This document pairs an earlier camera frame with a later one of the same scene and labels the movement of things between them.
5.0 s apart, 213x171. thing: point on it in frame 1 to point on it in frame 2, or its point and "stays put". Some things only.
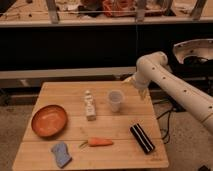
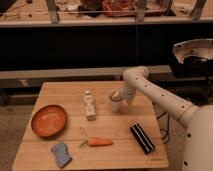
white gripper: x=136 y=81 to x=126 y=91
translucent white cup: x=115 y=97 stays put
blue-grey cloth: x=62 y=154 stays put
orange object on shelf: x=119 y=8 stays put
